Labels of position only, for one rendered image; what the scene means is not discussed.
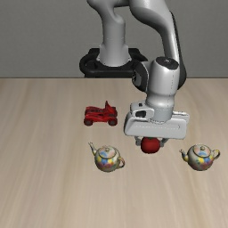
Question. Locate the multicoloured teapot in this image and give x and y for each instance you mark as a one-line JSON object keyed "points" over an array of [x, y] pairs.
{"points": [[107, 159], [200, 157]]}

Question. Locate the red tomato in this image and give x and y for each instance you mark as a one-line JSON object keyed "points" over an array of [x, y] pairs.
{"points": [[150, 145]]}

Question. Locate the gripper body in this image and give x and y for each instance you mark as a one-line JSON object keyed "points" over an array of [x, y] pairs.
{"points": [[157, 128]]}

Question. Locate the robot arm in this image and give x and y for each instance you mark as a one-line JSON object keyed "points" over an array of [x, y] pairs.
{"points": [[160, 80]]}

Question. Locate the red toy car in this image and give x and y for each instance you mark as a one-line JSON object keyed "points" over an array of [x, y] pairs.
{"points": [[101, 114]]}

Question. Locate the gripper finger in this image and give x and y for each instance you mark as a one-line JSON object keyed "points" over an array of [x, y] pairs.
{"points": [[163, 142], [138, 140]]}

